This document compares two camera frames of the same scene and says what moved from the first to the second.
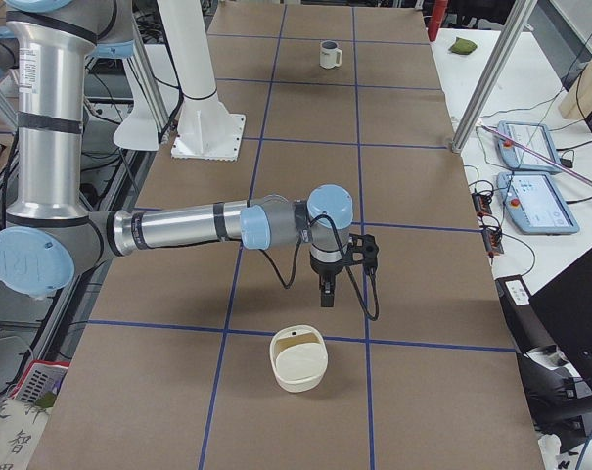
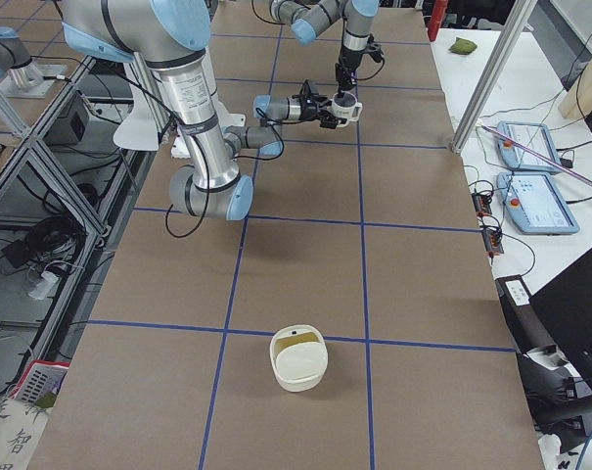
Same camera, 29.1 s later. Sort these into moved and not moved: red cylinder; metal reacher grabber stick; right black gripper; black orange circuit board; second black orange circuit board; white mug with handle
Moved: white mug with handle; right black gripper
Not moved: metal reacher grabber stick; red cylinder; second black orange circuit board; black orange circuit board
